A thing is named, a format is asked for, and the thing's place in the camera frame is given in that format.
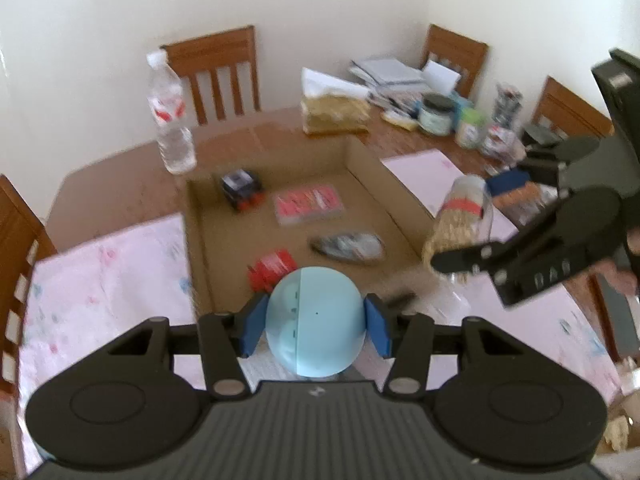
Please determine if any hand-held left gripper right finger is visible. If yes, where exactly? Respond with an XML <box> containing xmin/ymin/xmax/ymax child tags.
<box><xmin>364</xmin><ymin>295</ymin><xmax>531</xmax><ymax>395</ymax></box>

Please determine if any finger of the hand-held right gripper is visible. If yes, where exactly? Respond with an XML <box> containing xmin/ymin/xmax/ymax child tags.
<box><xmin>431</xmin><ymin>210</ymin><xmax>566</xmax><ymax>277</ymax></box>
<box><xmin>487</xmin><ymin>137</ymin><xmax>601</xmax><ymax>198</ymax></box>

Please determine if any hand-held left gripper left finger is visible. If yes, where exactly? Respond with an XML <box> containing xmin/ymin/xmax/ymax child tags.
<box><xmin>102</xmin><ymin>292</ymin><xmax>273</xmax><ymax>398</ymax></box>

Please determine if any clear bottle of yellow capsules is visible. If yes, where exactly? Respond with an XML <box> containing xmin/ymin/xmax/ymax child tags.
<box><xmin>421</xmin><ymin>175</ymin><xmax>495</xmax><ymax>286</ymax></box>

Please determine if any red toy train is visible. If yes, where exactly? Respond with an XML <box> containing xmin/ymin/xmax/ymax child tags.
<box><xmin>247</xmin><ymin>249</ymin><xmax>298</xmax><ymax>293</ymax></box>

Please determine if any light blue round toy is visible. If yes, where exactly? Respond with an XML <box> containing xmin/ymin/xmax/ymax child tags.
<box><xmin>265</xmin><ymin>266</ymin><xmax>370</xmax><ymax>378</ymax></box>

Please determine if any cardboard box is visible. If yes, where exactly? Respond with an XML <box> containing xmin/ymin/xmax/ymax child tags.
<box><xmin>182</xmin><ymin>135</ymin><xmax>436</xmax><ymax>321</ymax></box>

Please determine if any correction tape dispenser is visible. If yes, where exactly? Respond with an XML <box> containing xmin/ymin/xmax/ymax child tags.
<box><xmin>310</xmin><ymin>232</ymin><xmax>386</xmax><ymax>262</ymax></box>

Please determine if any red card packet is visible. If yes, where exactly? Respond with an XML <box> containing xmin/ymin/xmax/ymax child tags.
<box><xmin>273</xmin><ymin>184</ymin><xmax>345</xmax><ymax>227</ymax></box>

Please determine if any grey toy block car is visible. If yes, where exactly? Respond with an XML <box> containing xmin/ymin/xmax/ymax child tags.
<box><xmin>220</xmin><ymin>170</ymin><xmax>265</xmax><ymax>211</ymax></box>

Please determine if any person's right hand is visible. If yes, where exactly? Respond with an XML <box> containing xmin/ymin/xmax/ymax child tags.
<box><xmin>600</xmin><ymin>225</ymin><xmax>640</xmax><ymax>295</ymax></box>

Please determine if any small green jar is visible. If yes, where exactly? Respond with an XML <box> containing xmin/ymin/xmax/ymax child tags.
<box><xmin>455</xmin><ymin>107</ymin><xmax>487</xmax><ymax>150</ymax></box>

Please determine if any clear pen holder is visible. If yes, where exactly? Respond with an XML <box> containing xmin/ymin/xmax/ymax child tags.
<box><xmin>492</xmin><ymin>82</ymin><xmax>525</xmax><ymax>126</ymax></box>

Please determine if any dark-lidded glass jar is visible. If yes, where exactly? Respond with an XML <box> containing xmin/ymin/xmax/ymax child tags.
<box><xmin>417</xmin><ymin>94</ymin><xmax>457</xmax><ymax>136</ymax></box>

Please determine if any wooden chair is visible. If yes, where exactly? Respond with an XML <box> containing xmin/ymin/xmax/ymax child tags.
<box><xmin>160</xmin><ymin>25</ymin><xmax>263</xmax><ymax>126</ymax></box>
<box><xmin>422</xmin><ymin>24</ymin><xmax>490</xmax><ymax>101</ymax></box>
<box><xmin>531</xmin><ymin>76</ymin><xmax>615</xmax><ymax>142</ymax></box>
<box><xmin>0</xmin><ymin>175</ymin><xmax>58</xmax><ymax>396</ymax></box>

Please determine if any yellow and white packet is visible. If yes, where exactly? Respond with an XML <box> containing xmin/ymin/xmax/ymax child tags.
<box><xmin>382</xmin><ymin>110</ymin><xmax>418</xmax><ymax>129</ymax></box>

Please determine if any pink floral tablecloth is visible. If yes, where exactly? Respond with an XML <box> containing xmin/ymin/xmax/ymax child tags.
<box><xmin>17</xmin><ymin>149</ymin><xmax>626</xmax><ymax>476</ymax></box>

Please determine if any stack of papers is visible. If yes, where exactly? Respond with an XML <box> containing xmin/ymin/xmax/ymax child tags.
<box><xmin>349</xmin><ymin>57</ymin><xmax>426</xmax><ymax>111</ymax></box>

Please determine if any golden snack bag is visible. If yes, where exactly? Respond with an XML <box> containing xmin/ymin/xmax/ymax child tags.
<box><xmin>300</xmin><ymin>67</ymin><xmax>372</xmax><ymax>135</ymax></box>

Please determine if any clear water bottle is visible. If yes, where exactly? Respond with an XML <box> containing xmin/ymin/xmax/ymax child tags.
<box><xmin>146</xmin><ymin>51</ymin><xmax>197</xmax><ymax>176</ymax></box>

